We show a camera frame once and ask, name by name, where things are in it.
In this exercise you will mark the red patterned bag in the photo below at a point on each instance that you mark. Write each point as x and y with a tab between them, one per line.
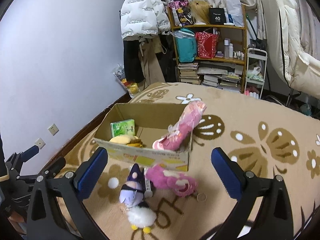
206	44

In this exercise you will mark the white puffer jacket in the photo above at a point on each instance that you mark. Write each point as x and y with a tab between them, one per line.
143	19

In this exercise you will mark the green tissue pack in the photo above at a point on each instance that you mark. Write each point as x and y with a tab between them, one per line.
125	127

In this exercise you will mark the teal bag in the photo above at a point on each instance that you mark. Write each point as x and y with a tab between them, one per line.
186	45

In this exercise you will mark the purple haired plush doll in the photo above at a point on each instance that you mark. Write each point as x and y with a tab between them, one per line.
136	189

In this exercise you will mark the wall socket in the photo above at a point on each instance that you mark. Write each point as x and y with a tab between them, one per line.
53	129
40	143

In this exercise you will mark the pink bear plush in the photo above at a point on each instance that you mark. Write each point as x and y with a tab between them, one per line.
179	183

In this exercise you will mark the white fluffy plush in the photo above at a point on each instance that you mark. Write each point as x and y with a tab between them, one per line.
141	217

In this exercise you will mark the black hanging garment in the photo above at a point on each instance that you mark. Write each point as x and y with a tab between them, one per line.
132	64

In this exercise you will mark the white trolley cart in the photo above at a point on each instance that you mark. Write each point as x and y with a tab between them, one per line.
255	73

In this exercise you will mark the wooden shelf unit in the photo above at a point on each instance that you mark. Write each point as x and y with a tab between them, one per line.
226	69

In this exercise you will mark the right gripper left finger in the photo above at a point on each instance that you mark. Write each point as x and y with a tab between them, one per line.
45	219

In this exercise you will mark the yellow plush toy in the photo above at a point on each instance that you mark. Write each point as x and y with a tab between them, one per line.
128	140

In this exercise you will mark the beige coat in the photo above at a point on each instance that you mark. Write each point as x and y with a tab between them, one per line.
150	65

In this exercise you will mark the lower wall socket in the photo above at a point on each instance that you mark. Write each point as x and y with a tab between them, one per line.
40	143

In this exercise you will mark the upper wall socket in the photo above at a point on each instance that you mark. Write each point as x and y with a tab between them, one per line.
53	129

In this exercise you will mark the pink plush pillow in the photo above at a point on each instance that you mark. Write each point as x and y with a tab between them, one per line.
189	119

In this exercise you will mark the bag of plush toys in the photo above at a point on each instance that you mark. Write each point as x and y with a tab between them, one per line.
131	87

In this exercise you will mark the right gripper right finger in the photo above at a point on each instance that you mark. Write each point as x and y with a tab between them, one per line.
274	219

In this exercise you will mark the black box with 40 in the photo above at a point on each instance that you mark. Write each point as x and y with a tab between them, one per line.
217	16

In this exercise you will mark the stack of books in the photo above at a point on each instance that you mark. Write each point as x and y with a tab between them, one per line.
188	73

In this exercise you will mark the open cardboard box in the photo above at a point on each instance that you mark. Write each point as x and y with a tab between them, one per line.
151	123

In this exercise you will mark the blonde wig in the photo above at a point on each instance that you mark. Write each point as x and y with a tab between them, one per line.
200	12

